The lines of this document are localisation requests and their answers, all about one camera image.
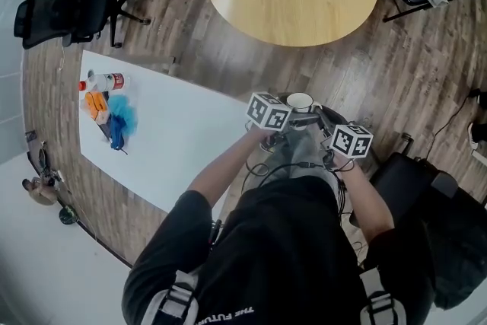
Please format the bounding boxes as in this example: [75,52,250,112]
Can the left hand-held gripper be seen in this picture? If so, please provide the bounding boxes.
[245,91,322,149]

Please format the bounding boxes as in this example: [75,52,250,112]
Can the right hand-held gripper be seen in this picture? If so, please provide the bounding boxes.
[314,105,375,164]

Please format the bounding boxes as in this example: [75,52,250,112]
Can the white cup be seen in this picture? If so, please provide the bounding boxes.
[285,91,320,131]

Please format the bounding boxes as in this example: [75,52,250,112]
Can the person's right forearm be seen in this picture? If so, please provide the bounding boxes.
[333,156,396,241]

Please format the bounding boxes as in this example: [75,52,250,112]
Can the person's left forearm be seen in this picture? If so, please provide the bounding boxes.
[186,126,268,203]

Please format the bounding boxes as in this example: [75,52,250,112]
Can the person's grey trousers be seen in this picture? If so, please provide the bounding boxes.
[266,122,340,188]

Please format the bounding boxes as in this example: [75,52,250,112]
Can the black padded office chair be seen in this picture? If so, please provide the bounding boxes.
[349,132,487,312]

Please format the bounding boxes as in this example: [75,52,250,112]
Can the white rectangular table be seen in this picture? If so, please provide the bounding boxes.
[78,49,275,215]

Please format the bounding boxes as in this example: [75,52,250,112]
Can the person's black t-shirt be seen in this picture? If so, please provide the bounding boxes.
[122,174,438,325]

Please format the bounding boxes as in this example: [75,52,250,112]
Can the blue cloth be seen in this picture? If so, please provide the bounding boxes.
[108,115,129,156]

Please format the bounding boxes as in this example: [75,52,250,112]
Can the clear bottle with red cap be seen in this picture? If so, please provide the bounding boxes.
[78,72,132,94]

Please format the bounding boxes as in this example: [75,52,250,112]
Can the orange packet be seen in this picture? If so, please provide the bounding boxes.
[84,91,110,123]

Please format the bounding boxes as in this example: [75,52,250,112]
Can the green round object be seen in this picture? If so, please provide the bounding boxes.
[58,206,79,226]

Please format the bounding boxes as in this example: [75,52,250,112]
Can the black mesh office chair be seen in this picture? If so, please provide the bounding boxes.
[13,0,153,50]

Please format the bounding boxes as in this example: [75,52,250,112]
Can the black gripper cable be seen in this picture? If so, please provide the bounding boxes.
[243,159,348,226]

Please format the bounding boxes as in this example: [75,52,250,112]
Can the black floor cable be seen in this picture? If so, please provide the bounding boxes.
[423,96,476,161]

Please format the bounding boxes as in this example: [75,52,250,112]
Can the grey harness strap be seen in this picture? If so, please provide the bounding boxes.
[358,267,409,325]
[149,269,202,325]

